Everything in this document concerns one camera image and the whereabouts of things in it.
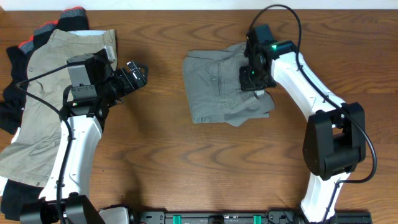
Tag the black garment with red trim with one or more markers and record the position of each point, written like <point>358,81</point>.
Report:
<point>13,102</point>

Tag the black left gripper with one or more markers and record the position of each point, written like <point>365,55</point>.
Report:
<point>121,76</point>

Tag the grey shorts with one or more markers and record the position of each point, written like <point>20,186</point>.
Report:
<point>214,95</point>

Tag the white garment under pile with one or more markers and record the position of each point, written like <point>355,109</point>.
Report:
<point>4,180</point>

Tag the khaki shorts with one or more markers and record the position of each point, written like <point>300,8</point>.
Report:
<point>40,118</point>

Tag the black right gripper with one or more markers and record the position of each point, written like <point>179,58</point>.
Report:
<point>245,84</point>

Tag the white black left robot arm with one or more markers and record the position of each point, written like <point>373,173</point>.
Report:
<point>95,88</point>

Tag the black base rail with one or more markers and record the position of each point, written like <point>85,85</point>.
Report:
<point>217,217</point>

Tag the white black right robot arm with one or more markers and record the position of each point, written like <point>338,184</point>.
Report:
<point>334,142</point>

